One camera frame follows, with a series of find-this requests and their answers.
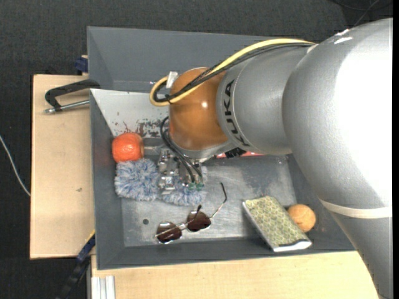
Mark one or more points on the blue and white fluffy cloth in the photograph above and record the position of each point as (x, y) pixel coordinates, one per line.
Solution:
(135, 179)

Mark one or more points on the orange fruit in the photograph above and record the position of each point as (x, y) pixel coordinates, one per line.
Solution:
(127, 147)

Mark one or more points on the brown lens sunglasses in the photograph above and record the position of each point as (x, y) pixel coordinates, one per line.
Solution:
(198, 221)

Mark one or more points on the red flat block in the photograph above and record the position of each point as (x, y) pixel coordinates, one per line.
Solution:
(254, 154)

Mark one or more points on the pale wood flat board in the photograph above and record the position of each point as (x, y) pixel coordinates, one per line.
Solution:
(59, 167)

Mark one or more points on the grey metal bin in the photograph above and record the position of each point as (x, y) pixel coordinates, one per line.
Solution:
(134, 58)

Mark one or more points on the tan ball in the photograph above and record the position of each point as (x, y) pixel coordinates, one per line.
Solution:
(303, 216)

